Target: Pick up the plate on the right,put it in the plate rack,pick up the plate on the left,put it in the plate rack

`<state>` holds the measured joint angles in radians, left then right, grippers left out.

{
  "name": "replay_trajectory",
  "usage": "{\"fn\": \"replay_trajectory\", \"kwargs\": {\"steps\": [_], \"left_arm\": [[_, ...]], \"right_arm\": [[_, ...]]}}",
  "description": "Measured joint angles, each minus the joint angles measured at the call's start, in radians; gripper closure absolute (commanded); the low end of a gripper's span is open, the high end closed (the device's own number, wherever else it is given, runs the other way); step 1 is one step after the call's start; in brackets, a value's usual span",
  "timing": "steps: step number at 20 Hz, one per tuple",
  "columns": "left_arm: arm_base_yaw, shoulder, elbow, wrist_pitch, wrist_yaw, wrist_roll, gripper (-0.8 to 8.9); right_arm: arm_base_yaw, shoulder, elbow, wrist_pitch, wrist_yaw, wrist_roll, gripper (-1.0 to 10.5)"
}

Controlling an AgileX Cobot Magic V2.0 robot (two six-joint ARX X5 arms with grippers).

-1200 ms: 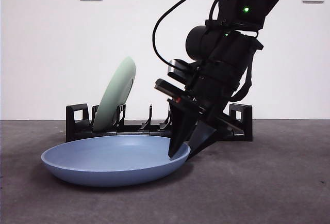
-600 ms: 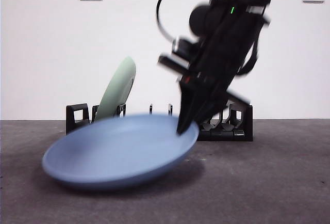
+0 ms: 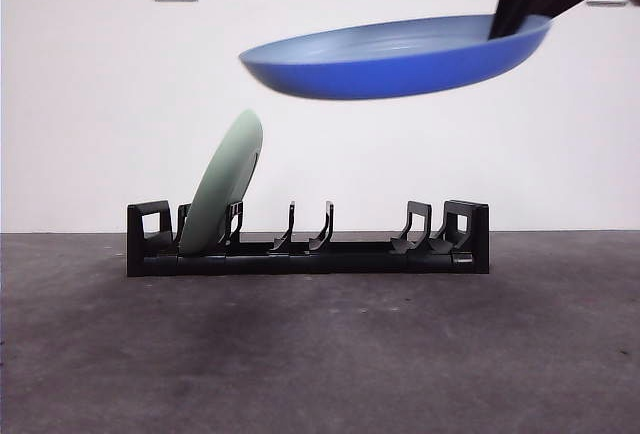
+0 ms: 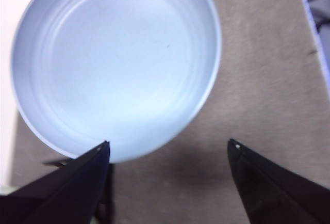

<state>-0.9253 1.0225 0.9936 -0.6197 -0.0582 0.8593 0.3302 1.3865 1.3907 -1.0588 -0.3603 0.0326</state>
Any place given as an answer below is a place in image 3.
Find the blue round plate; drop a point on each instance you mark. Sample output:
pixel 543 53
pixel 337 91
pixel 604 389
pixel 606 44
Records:
pixel 375 74

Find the green round plate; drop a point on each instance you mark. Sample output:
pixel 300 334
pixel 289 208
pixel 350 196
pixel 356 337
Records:
pixel 220 189

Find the black plastic plate rack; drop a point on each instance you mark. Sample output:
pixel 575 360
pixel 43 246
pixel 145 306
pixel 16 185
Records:
pixel 300 264

